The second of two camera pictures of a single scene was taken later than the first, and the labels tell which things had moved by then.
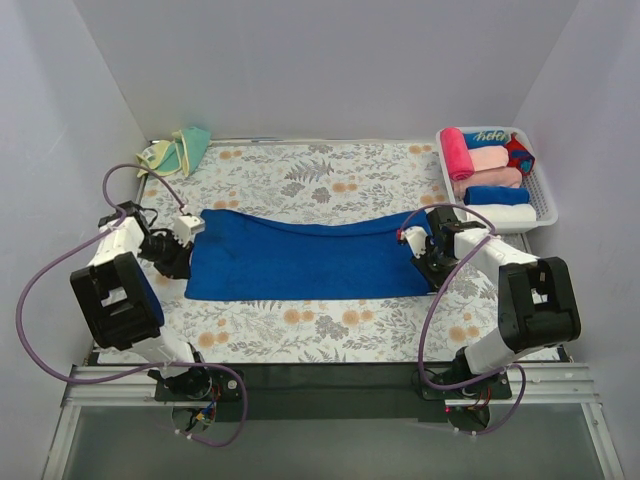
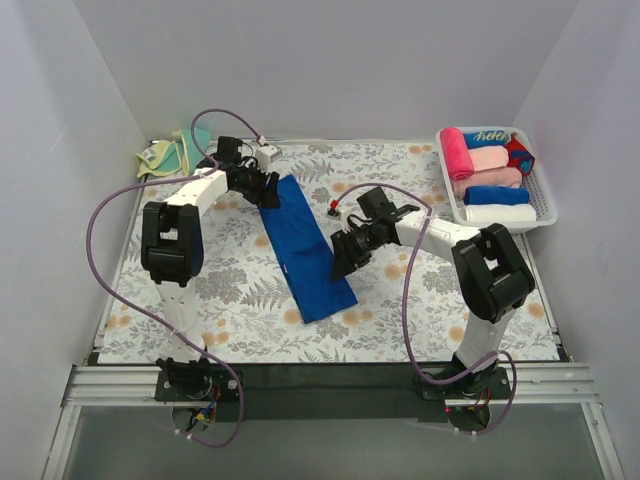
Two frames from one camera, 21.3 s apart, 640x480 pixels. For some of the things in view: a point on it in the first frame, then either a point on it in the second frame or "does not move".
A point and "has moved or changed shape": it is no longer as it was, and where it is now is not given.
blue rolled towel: (496, 195) does not move
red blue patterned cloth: (519, 156) does not move
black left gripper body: (176, 262) to (267, 189)
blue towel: (239, 255) has moved or changed shape
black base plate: (324, 393) does not move
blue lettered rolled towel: (485, 138) does not move
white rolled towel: (500, 213) does not move
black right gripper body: (427, 265) to (345, 248)
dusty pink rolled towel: (505, 176) does not move
